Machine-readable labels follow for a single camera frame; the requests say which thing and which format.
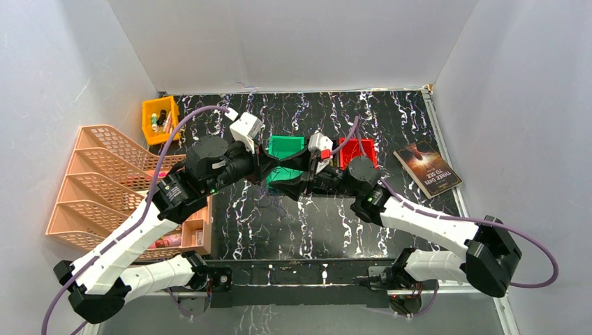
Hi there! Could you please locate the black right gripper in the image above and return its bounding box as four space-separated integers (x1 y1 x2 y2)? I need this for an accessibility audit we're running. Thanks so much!
269 143 360 202

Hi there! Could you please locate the orange cable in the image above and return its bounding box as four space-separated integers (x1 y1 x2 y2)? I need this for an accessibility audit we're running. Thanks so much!
342 140 376 170

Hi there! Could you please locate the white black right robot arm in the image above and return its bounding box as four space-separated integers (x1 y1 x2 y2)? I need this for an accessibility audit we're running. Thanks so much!
271 156 521 297

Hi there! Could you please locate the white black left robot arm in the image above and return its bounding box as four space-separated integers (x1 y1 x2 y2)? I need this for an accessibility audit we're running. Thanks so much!
54 135 311 324

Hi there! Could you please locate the green plastic bin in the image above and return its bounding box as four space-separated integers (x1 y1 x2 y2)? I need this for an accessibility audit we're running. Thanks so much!
267 135 305 190

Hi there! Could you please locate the black plastic bin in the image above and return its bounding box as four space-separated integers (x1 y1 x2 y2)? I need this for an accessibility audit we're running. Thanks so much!
304 133 338 195

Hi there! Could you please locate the red plastic bin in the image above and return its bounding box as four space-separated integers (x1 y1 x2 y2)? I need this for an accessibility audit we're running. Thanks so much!
338 138 378 170

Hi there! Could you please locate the yellow plastic bin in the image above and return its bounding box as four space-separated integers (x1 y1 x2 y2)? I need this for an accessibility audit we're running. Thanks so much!
141 96 179 146

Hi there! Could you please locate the green capped pink bottle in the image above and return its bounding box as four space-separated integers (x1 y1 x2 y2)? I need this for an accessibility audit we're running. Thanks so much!
148 233 182 250

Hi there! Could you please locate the dark paperback book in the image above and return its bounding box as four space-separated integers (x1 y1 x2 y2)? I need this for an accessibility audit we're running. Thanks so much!
393 140 462 199

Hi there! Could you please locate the peach plastic file rack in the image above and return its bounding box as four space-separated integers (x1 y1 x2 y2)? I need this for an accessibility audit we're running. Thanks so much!
45 124 214 265

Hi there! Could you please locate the aluminium table frame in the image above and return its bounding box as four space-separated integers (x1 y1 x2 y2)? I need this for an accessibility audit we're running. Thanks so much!
79 87 503 335

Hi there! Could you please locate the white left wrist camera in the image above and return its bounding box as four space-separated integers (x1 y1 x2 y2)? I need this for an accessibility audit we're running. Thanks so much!
225 107 265 154

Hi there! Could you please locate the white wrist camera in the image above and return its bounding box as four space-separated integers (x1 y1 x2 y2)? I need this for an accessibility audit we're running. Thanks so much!
225 107 265 154
308 131 333 174

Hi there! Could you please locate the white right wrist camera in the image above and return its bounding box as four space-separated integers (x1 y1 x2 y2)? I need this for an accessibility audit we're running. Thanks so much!
308 131 333 174

